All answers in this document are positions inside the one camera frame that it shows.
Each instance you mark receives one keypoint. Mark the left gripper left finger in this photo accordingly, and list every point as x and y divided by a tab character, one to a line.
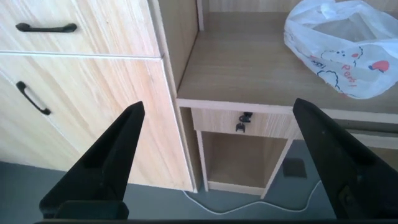
102	174

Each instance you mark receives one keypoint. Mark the dark floor socket plate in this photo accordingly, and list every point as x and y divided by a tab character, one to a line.
294	168

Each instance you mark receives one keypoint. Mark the wooden counter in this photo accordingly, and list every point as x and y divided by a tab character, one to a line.
242	68

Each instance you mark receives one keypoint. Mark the white printed plastic shopping bag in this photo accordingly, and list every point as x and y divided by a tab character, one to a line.
345	59

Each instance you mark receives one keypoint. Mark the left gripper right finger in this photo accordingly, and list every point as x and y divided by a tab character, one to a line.
348	161

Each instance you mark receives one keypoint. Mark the small wooden drawer with key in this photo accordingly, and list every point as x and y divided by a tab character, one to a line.
264	123

